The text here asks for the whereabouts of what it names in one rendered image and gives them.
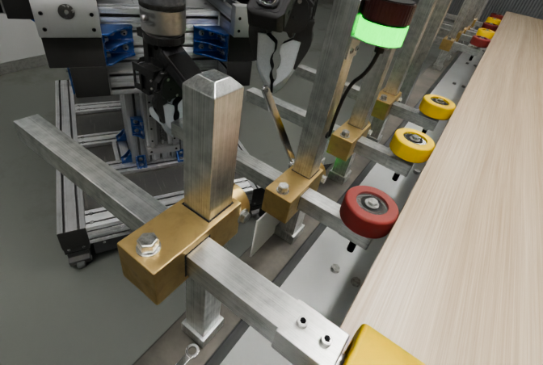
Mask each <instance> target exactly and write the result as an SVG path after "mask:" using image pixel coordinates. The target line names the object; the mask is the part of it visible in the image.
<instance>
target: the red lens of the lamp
mask: <svg viewBox="0 0 543 365"><path fill-rule="evenodd" d="M417 5H418V4H417V3H415V5H412V6H410V5H402V4H397V3H392V2H387V1H383V0H364V5H363V8H362V11H361V14H362V15H363V16H364V17H365V18H368V19H371V20H373V21H376V22H379V23H385V24H389V25H394V26H401V27H405V26H409V25H410V23H411V20H412V18H413V16H414V13H415V10H416V8H417Z"/></svg>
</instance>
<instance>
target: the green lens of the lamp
mask: <svg viewBox="0 0 543 365"><path fill-rule="evenodd" d="M408 28H409V26H407V27H406V28H393V27H385V26H381V25H378V24H375V23H371V22H369V21H367V20H365V19H363V18H362V15H361V16H360V19H359V22H358V25H357V28H356V33H355V36H356V37H357V38H359V39H360V40H363V41H365V42H367V43H370V44H375V45H378V46H381V47H387V48H399V47H401V46H402V43H403V41H404V39H405V37H406V33H407V31H408Z"/></svg>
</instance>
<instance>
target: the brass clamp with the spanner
mask: <svg viewBox="0 0 543 365"><path fill-rule="evenodd" d="M293 165H294V164H293ZM293 165H292V166H291V167H290V168H288V169H287V170H286V171H285V172H284V173H283V174H282V175H281V176H280V177H278V178H277V179H276V180H275V181H273V182H272V183H271V184H270V185H269V186H267V187H266V188H265V192H264V197H263V205H262V210H264V211H265V212H266V213H268V214H270V215H271V216H273V217H275V218H276V219H277V220H279V221H281V222H283V223H284V224H286V223H287V222H288V221H289V220H290V219H291V218H292V217H293V215H294V214H295V213H296V212H297V211H298V209H297V208H298V205H299V202H300V199H301V196H302V195H303V194H304V193H305V192H306V191H307V190H308V189H309V188H311V189H313V190H314V191H317V190H318V187H319V183H322V184H323V183H324V182H325V181H326V169H325V167H324V165H323V164H322V163H321V164H320V166H319V169H318V171H317V172H316V173H315V174H314V175H313V176H312V177H311V178H307V177H305V176H303V175H302V174H299V173H297V172H296V171H294V170H293ZM280 183H287V184H288V185H289V188H288V189H289V193H288V194H287V195H280V194H278V193H277V191H276V188H277V187H278V186H279V184H280Z"/></svg>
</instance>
